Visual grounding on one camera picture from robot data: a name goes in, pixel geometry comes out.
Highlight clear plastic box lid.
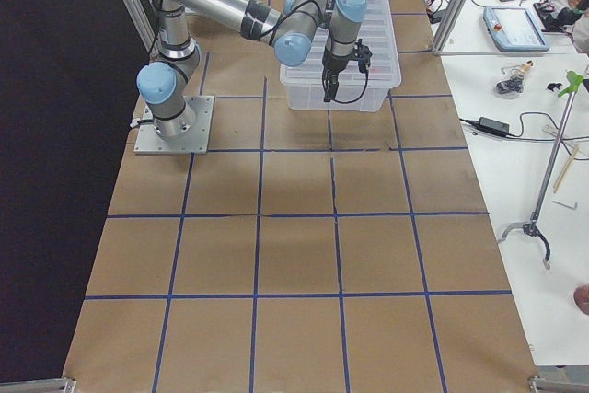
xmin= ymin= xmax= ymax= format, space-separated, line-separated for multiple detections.
xmin=275 ymin=0 xmax=401 ymax=86

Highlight wooden chopsticks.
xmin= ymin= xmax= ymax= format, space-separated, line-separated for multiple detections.
xmin=553 ymin=145 xmax=579 ymax=193

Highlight reach grabber tool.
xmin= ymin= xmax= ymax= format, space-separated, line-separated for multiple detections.
xmin=497 ymin=71 xmax=584 ymax=270

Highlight teach pendant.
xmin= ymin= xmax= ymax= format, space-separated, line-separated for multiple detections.
xmin=482 ymin=7 xmax=550 ymax=52

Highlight black power adapter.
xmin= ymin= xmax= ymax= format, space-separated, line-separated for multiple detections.
xmin=461 ymin=117 xmax=510 ymax=138

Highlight allen key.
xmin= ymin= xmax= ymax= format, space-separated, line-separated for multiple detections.
xmin=552 ymin=200 xmax=578 ymax=211

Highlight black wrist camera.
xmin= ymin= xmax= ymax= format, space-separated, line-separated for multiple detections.
xmin=353 ymin=39 xmax=372 ymax=75

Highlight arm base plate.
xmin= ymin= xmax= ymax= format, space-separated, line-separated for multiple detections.
xmin=132 ymin=95 xmax=215 ymax=155

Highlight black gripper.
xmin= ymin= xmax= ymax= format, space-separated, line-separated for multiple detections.
xmin=321 ymin=45 xmax=353 ymax=102

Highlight clear plastic storage box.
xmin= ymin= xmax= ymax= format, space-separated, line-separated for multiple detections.
xmin=281 ymin=73 xmax=400 ymax=112

